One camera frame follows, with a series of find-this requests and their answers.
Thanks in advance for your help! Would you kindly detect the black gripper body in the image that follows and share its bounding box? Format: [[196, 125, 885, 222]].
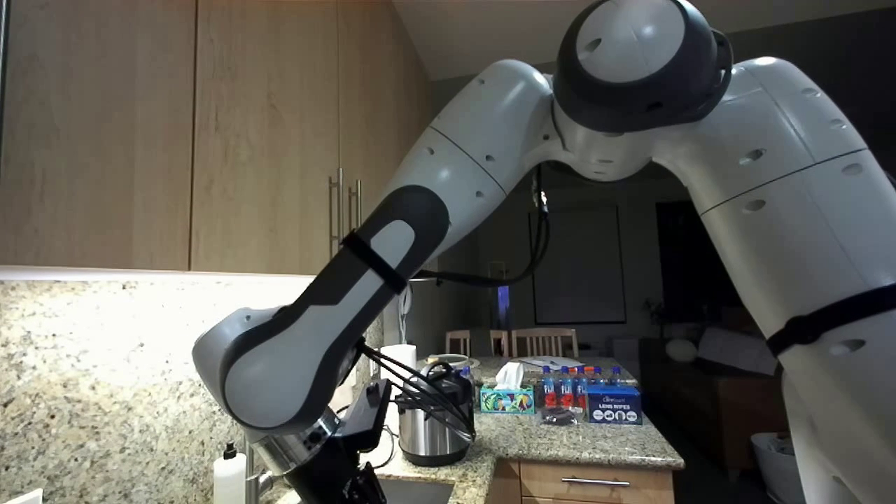
[[277, 375, 394, 504]]

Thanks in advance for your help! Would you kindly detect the steel pressure cooker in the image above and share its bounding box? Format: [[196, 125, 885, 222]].
[[394, 358, 478, 471]]

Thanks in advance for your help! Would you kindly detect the white soap bottle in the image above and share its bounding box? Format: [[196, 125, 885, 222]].
[[210, 443, 248, 504]]

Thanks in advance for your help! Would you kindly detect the white paper towel roll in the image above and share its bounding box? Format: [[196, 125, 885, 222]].
[[378, 341, 420, 407]]

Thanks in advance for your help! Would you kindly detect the green tissue box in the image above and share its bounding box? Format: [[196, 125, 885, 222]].
[[478, 361, 538, 418]]

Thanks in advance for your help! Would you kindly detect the blue drink pack box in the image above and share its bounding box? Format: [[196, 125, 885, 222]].
[[541, 361, 647, 429]]

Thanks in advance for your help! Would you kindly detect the wooden drawer with steel handle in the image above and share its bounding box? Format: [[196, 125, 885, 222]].
[[515, 463, 676, 504]]

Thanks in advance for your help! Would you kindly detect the steel cabinet handle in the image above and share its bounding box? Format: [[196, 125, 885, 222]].
[[325, 167, 343, 258], [343, 179, 364, 237]]

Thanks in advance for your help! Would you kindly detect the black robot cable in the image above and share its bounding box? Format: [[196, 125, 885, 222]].
[[354, 166, 555, 443]]

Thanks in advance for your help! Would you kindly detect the dark wall screen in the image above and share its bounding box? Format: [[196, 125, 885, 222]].
[[532, 202, 629, 327]]

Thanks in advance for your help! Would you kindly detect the wide light wooden wall cabinet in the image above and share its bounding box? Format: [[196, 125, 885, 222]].
[[0, 0, 443, 279]]

